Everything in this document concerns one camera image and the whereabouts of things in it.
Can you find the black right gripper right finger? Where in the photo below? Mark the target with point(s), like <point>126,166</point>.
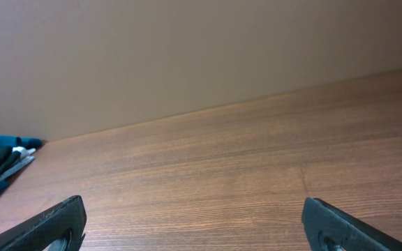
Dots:
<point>329,228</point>

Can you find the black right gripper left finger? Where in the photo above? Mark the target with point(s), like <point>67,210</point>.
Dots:
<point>60,227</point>

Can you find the blue garment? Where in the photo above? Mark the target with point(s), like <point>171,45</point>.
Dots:
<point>13,141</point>

